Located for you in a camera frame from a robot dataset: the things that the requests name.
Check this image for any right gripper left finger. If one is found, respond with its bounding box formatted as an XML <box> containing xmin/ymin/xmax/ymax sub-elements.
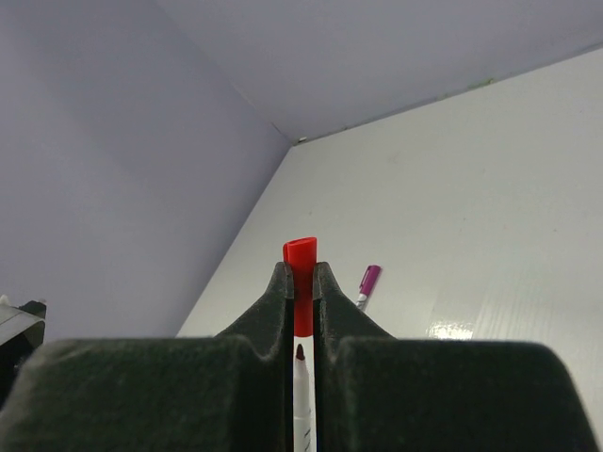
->
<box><xmin>1</xmin><ymin>263</ymin><xmax>293</xmax><ymax>451</ymax></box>

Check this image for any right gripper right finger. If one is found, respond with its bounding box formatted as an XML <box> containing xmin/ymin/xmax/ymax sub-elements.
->
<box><xmin>313</xmin><ymin>263</ymin><xmax>598</xmax><ymax>451</ymax></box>

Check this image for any red marker pen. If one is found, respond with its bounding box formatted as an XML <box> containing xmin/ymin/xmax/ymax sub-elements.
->
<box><xmin>293</xmin><ymin>337</ymin><xmax>317</xmax><ymax>451</ymax></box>

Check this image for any magenta pen cap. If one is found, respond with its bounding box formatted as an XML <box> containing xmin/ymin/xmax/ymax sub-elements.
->
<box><xmin>359</xmin><ymin>265</ymin><xmax>382</xmax><ymax>298</ymax></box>

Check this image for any red pen cap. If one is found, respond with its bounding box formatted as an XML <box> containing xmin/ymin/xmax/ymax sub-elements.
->
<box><xmin>283</xmin><ymin>236</ymin><xmax>318</xmax><ymax>338</ymax></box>

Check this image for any magenta marker pen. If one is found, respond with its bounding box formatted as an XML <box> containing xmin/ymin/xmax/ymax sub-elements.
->
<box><xmin>356</xmin><ymin>293</ymin><xmax>368</xmax><ymax>312</ymax></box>

